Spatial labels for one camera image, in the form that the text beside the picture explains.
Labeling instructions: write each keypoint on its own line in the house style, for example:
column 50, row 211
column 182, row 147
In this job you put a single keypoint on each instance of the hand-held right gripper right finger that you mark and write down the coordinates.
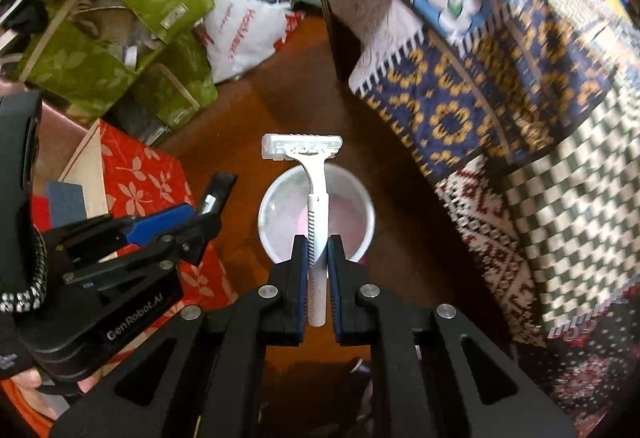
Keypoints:
column 334, row 278

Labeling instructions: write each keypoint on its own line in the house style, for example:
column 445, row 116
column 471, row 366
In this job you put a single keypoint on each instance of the white printed plastic bag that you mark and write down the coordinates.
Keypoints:
column 240, row 38

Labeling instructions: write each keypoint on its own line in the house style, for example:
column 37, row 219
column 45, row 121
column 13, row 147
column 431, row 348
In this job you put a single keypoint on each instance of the person's left hand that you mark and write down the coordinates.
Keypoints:
column 30, row 385

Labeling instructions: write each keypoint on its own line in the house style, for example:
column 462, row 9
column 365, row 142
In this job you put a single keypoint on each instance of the pink cardboard box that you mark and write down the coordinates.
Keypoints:
column 62, row 138

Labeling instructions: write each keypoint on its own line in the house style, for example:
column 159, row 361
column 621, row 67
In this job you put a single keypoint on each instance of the patterned patchwork blanket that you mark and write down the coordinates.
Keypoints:
column 500, row 93

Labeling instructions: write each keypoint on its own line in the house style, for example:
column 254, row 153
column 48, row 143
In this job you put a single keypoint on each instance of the grey-blue card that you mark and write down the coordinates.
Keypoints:
column 65, row 200

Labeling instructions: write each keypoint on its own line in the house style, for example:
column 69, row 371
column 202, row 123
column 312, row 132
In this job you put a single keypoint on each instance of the white disposable razor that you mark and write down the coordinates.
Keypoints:
column 317, row 178

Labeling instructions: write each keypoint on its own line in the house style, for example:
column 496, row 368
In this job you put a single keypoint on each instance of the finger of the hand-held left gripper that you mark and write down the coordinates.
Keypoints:
column 160, row 223
column 150, row 258

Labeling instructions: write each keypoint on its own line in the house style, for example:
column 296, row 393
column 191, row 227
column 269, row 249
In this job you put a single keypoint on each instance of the red floral box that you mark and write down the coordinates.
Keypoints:
column 145, row 168

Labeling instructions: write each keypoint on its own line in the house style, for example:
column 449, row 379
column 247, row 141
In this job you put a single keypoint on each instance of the white round bowl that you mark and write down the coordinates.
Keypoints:
column 280, row 218

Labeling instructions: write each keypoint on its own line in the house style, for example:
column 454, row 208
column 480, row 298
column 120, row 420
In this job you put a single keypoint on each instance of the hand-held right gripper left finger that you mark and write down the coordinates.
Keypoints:
column 301, row 278

